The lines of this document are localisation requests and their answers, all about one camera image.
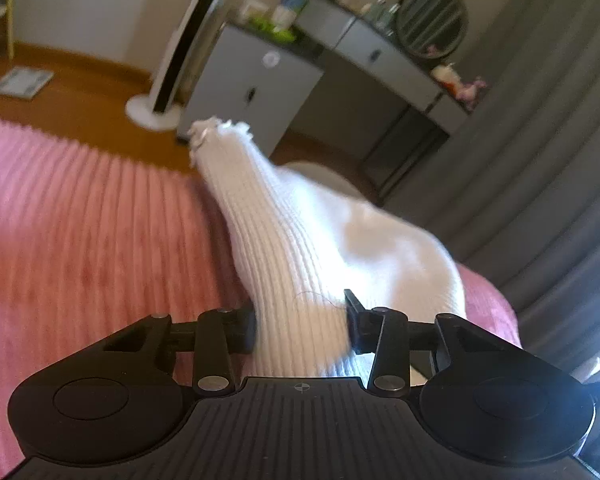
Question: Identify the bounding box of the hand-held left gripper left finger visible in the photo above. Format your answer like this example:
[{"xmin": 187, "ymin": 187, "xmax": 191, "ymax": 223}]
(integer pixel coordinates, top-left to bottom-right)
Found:
[{"xmin": 100, "ymin": 307, "xmax": 257, "ymax": 397}]

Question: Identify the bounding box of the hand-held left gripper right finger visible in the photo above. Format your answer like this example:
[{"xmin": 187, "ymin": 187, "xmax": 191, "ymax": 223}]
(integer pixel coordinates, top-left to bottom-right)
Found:
[{"xmin": 343, "ymin": 288, "xmax": 512, "ymax": 398}]

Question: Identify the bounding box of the white ribbed knit garment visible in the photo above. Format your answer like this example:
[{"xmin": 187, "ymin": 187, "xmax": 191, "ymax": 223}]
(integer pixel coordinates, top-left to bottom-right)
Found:
[{"xmin": 187, "ymin": 116, "xmax": 524, "ymax": 379}]

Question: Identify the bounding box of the pink ribbed blanket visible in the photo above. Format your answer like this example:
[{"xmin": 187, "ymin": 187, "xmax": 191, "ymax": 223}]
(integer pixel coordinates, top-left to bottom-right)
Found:
[{"xmin": 0, "ymin": 114, "xmax": 527, "ymax": 467}]

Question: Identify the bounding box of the grey curtain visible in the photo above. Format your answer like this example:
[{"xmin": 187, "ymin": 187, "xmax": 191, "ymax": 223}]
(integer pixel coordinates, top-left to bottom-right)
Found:
[{"xmin": 380, "ymin": 0, "xmax": 600, "ymax": 378}]

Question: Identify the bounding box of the grey drawer cabinet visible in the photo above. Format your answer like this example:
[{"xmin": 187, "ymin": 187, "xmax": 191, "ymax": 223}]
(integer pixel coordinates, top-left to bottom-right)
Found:
[{"xmin": 177, "ymin": 25, "xmax": 327, "ymax": 162}]

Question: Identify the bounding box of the pink plush toy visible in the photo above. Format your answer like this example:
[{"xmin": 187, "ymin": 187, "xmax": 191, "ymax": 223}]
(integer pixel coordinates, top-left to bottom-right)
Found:
[{"xmin": 455, "ymin": 77, "xmax": 489, "ymax": 109}]

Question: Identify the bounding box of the white plush toy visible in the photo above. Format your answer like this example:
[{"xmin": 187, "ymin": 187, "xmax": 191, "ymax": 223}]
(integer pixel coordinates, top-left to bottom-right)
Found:
[{"xmin": 430, "ymin": 62, "xmax": 464, "ymax": 94}]

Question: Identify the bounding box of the white tower fan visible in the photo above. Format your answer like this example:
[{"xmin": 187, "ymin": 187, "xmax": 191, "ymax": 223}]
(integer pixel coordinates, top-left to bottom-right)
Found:
[{"xmin": 125, "ymin": 0, "xmax": 242, "ymax": 132}]

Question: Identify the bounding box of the grey dressing desk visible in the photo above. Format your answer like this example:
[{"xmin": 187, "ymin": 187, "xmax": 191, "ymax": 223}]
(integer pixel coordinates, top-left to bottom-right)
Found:
[{"xmin": 294, "ymin": 0, "xmax": 472, "ymax": 197}]

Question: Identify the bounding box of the green packet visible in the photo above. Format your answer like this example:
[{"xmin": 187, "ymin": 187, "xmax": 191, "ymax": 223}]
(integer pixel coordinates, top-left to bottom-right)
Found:
[{"xmin": 247, "ymin": 17, "xmax": 299, "ymax": 44}]

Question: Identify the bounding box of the round dark-framed mirror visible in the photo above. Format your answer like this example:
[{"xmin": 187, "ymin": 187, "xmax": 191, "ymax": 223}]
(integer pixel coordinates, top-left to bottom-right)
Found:
[{"xmin": 395, "ymin": 0, "xmax": 470, "ymax": 60}]

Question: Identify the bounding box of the clear bottle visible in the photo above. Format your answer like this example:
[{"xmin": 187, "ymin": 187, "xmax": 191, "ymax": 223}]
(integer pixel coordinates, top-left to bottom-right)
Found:
[{"xmin": 364, "ymin": 0, "xmax": 387, "ymax": 26}]

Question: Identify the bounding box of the small white box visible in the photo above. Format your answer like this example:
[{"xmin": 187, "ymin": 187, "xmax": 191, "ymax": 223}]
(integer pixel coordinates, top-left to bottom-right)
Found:
[{"xmin": 237, "ymin": 2, "xmax": 269, "ymax": 26}]

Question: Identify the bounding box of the blue labelled water bottle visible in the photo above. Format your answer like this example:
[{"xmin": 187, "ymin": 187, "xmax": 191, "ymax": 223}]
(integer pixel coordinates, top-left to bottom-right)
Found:
[{"xmin": 271, "ymin": 0, "xmax": 309, "ymax": 31}]

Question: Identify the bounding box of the bathroom scale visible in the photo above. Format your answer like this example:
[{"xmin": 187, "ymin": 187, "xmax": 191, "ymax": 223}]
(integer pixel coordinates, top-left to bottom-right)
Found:
[{"xmin": 0, "ymin": 67, "xmax": 55, "ymax": 101}]

